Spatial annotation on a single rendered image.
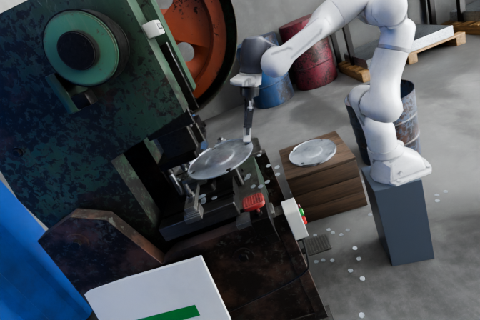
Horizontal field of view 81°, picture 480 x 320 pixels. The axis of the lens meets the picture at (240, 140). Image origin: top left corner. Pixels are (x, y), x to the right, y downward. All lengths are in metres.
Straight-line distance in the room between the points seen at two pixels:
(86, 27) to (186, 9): 0.70
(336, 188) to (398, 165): 0.57
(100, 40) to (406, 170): 1.15
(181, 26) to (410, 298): 1.53
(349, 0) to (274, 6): 3.36
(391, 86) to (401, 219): 0.59
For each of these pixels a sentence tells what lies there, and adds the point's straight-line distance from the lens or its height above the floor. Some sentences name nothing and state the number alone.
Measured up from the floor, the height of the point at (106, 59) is 1.29.
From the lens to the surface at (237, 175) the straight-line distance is 1.16.
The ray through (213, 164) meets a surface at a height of 0.79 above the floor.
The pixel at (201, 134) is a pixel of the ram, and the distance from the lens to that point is 1.09.
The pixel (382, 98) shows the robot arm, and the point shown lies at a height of 0.83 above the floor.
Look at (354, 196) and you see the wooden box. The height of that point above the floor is 0.09.
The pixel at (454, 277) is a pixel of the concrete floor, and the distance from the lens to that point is 1.58.
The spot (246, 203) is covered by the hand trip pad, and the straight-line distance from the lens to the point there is 0.88.
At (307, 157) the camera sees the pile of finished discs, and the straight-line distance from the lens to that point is 1.77.
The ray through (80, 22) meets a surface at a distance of 0.81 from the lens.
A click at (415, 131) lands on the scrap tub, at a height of 0.21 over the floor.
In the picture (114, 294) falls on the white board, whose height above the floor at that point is 0.54.
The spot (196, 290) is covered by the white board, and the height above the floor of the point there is 0.47.
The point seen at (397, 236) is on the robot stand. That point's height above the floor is 0.18.
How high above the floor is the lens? 1.26
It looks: 22 degrees down
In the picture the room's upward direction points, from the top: 24 degrees counter-clockwise
